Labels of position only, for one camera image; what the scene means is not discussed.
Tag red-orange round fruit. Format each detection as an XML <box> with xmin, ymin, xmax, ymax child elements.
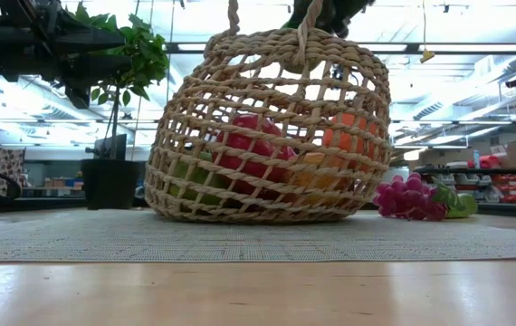
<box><xmin>212</xmin><ymin>112</ymin><xmax>298</xmax><ymax>196</ymax></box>

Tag purple grape bunch with leaf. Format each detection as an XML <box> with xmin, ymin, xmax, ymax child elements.
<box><xmin>372</xmin><ymin>171</ymin><xmax>465</xmax><ymax>222</ymax></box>

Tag black hanging camera device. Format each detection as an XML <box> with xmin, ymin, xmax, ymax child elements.
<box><xmin>330</xmin><ymin>62</ymin><xmax>354</xmax><ymax>90</ymax></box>

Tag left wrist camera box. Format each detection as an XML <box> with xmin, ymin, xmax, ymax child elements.
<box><xmin>65</xmin><ymin>79</ymin><xmax>91</xmax><ymax>110</ymax></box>

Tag floral patterned chair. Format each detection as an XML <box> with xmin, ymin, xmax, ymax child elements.
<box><xmin>0</xmin><ymin>148</ymin><xmax>26</xmax><ymax>199</ymax></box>

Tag red distant object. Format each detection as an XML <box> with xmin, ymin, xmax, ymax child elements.
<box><xmin>467</xmin><ymin>155</ymin><xmax>502</xmax><ymax>170</ymax></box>

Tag grey woven placemat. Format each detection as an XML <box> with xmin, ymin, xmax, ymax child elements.
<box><xmin>0</xmin><ymin>207</ymin><xmax>516</xmax><ymax>264</ymax></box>

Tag orange fruit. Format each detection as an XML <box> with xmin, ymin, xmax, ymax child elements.
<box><xmin>320</xmin><ymin>112</ymin><xmax>379</xmax><ymax>159</ymax></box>

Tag red apple yellow stem cavity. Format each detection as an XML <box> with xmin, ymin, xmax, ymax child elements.
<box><xmin>284</xmin><ymin>151</ymin><xmax>354</xmax><ymax>207</ymax></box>

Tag woven wicker handle basket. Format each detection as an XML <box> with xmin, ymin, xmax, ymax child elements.
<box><xmin>144</xmin><ymin>0</ymin><xmax>393</xmax><ymax>225</ymax></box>

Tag green plastic fruit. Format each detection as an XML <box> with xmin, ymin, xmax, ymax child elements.
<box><xmin>167</xmin><ymin>151</ymin><xmax>230</xmax><ymax>207</ymax></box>
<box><xmin>280</xmin><ymin>0</ymin><xmax>376</xmax><ymax>75</ymax></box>

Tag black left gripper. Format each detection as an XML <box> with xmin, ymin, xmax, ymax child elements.
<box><xmin>0</xmin><ymin>0</ymin><xmax>133</xmax><ymax>82</ymax></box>

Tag distant orange blue storage boxes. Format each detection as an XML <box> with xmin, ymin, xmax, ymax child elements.
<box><xmin>43</xmin><ymin>175</ymin><xmax>85</xmax><ymax>190</ymax></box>

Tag black distant workbench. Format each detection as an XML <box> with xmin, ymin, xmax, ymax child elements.
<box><xmin>414</xmin><ymin>166</ymin><xmax>516</xmax><ymax>176</ymax></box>

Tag potted green plant black pot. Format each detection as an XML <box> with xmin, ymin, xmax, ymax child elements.
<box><xmin>65</xmin><ymin>2</ymin><xmax>171</xmax><ymax>211</ymax></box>

